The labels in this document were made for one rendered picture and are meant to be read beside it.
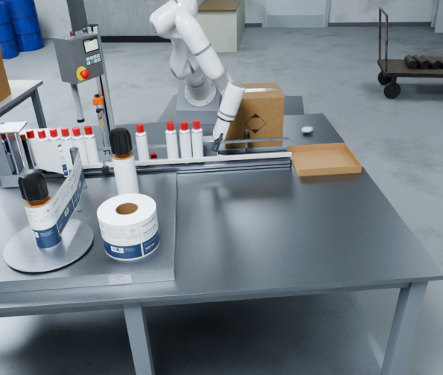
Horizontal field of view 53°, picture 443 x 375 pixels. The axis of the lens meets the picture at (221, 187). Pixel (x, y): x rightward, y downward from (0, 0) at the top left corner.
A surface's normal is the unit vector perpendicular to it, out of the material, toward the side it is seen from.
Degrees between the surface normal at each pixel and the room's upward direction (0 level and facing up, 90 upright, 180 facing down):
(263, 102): 90
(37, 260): 0
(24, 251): 0
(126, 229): 90
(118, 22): 90
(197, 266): 0
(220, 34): 90
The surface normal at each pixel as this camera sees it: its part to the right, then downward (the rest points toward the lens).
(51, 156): -0.41, 0.47
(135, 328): 0.07, 0.51
